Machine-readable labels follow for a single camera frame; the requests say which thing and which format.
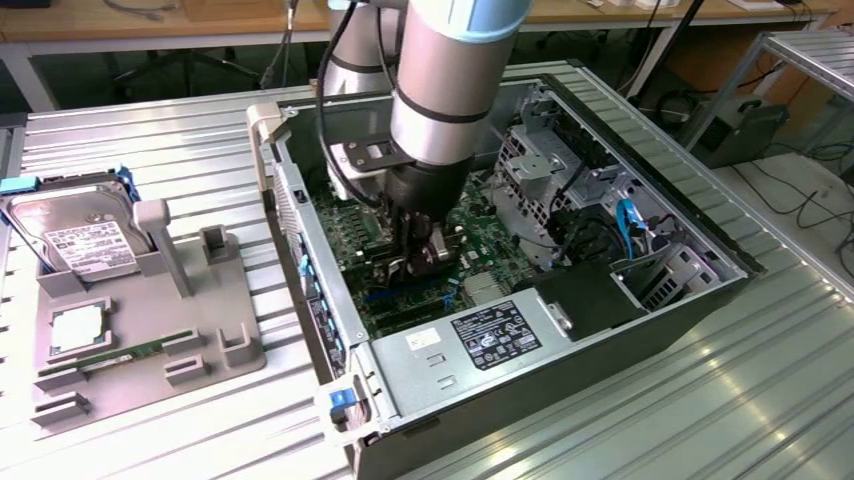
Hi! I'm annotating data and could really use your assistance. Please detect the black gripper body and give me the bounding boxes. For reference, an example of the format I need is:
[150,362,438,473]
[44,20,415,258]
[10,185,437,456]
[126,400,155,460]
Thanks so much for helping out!
[383,158,477,231]

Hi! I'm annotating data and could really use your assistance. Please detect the green motherboard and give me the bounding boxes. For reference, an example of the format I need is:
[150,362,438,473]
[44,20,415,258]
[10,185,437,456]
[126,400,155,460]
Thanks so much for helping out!
[313,167,535,341]

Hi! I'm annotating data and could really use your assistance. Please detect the silver chipset heatsink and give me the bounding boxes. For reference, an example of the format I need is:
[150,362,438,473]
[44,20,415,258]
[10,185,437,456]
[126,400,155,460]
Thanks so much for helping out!
[463,274,506,304]

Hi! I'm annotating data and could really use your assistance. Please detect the metal disk bay cage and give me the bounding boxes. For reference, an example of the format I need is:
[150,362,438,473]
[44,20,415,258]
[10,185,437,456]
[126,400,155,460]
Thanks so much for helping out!
[493,122,602,271]

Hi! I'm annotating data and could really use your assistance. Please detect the black fan shroud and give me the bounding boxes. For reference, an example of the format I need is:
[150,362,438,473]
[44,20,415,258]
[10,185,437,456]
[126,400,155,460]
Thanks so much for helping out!
[533,259,649,344]

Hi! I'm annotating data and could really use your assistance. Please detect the grey power supply unit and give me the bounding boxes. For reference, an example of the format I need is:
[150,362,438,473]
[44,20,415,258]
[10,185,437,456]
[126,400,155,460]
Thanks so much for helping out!
[366,287,577,421]

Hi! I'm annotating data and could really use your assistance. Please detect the black open PC case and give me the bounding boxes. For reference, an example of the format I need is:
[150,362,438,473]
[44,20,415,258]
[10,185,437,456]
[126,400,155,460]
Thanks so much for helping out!
[246,59,769,480]

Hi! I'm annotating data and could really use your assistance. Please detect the black stand legs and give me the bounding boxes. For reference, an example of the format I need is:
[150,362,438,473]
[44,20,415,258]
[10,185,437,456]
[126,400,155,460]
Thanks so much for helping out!
[110,47,263,86]

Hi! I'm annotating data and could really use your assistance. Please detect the grey parts rack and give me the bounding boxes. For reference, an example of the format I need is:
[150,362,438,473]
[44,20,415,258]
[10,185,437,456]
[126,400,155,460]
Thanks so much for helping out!
[30,197,273,444]

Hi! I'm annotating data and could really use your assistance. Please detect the black box on floor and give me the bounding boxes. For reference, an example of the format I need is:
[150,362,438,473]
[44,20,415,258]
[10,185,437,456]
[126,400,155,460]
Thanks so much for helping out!
[693,97,793,169]

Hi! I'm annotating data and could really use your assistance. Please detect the silver hard disk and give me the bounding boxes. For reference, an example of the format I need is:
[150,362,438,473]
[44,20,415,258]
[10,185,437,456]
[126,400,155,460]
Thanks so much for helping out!
[0,184,146,286]

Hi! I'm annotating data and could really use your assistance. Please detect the wooden desk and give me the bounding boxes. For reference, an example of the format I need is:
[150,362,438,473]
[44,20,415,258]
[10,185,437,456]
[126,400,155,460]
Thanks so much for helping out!
[0,0,836,42]

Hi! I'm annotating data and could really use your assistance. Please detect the green RAM stick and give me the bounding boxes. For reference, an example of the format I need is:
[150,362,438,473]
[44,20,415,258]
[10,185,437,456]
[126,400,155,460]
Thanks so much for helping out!
[39,332,195,376]

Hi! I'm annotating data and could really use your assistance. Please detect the silver CPU chip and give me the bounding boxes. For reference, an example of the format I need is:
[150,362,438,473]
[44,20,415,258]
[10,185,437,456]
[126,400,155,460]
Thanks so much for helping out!
[51,307,112,356]

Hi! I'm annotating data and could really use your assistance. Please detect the blue disk caddy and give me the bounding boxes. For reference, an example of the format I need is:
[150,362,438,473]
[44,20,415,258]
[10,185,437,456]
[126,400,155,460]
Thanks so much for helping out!
[0,163,143,236]

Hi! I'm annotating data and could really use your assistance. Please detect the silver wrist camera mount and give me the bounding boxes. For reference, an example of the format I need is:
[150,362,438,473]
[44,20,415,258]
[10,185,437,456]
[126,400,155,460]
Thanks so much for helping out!
[329,141,403,202]

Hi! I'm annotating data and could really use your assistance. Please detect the black short wire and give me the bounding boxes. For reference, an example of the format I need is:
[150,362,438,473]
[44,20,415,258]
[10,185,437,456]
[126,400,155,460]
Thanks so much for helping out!
[554,147,583,196]

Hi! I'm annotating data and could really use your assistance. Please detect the blue data wire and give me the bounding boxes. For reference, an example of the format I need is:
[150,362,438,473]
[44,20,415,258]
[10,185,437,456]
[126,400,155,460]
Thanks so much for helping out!
[617,197,648,262]

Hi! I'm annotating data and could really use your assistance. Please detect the black hanging cable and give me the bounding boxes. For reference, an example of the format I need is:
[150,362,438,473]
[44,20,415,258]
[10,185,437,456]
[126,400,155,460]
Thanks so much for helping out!
[263,0,297,91]

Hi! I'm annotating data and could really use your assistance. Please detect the aluminium slat frame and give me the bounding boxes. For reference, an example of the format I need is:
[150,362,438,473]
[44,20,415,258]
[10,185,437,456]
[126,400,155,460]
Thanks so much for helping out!
[680,32,854,151]

